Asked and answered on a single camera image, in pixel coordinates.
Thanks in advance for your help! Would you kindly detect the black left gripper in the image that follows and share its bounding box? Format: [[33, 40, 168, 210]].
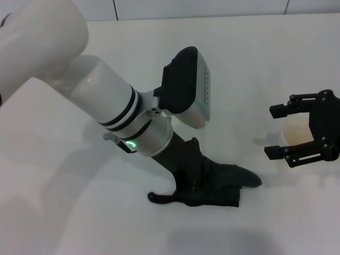
[[151, 132, 204, 188]]

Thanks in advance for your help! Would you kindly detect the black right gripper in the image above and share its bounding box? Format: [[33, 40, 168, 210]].
[[263, 89, 340, 169]]

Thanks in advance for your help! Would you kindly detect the white paper cup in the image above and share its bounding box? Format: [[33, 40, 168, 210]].
[[281, 116, 316, 146]]

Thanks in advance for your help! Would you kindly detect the dark blue rag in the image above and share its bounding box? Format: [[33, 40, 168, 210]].
[[147, 137, 263, 209]]

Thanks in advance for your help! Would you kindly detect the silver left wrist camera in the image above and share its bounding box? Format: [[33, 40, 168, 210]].
[[155, 46, 212, 130]]

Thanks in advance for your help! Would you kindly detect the left arm grey cable plug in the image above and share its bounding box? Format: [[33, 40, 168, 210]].
[[103, 132, 138, 154]]

